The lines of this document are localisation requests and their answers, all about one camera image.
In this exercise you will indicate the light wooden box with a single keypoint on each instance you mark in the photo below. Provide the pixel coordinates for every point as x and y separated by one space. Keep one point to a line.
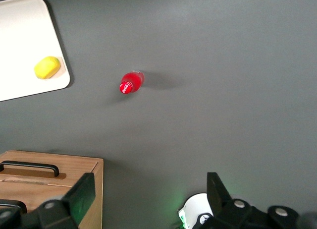
74 168

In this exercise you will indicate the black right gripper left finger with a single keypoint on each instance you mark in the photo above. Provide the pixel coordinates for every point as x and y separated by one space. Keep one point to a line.
79 193

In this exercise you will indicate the white round device green light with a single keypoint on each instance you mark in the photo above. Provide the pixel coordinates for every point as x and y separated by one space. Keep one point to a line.
195 206

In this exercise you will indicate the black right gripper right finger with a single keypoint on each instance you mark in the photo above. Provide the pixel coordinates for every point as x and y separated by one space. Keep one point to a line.
219 194

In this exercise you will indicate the red coke bottle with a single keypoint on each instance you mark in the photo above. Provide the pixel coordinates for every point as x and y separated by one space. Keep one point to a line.
130 83

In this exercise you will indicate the cream rectangular tray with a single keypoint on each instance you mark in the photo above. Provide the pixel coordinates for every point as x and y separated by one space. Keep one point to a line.
22 38

